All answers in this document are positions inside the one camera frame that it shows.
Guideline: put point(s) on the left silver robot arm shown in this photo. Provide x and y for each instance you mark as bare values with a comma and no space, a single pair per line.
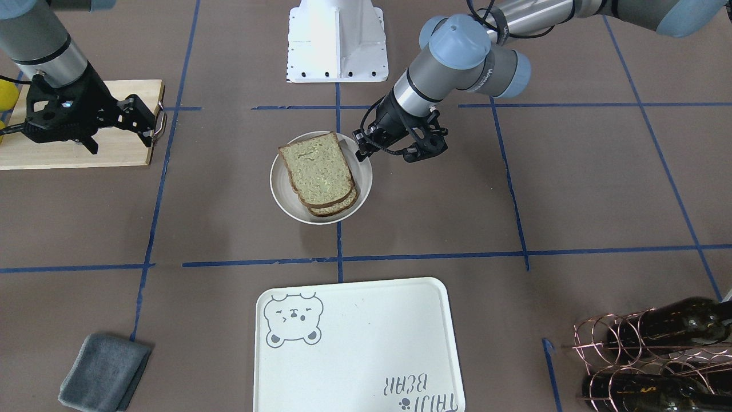
469,52

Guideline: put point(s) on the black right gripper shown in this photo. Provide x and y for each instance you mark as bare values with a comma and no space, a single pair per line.
96,94

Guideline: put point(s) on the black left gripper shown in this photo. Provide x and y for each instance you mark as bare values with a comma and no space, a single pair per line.
390,116

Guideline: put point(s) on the wooden cutting board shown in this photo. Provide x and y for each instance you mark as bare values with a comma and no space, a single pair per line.
116,148

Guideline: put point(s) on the dark wine bottle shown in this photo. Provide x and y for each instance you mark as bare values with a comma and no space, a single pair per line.
692,322
625,390

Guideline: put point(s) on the white round plate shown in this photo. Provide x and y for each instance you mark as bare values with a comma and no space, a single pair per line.
288,201

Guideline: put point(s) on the copper wire bottle rack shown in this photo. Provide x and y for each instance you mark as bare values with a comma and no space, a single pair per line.
672,358

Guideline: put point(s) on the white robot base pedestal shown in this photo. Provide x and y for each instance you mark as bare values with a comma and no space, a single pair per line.
336,41

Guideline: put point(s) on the cream bear tray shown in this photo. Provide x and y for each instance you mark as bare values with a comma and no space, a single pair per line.
386,345

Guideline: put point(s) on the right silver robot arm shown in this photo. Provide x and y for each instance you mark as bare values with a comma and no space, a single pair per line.
37,41

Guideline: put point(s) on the folded grey cloth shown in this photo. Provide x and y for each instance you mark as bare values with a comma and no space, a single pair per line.
105,374

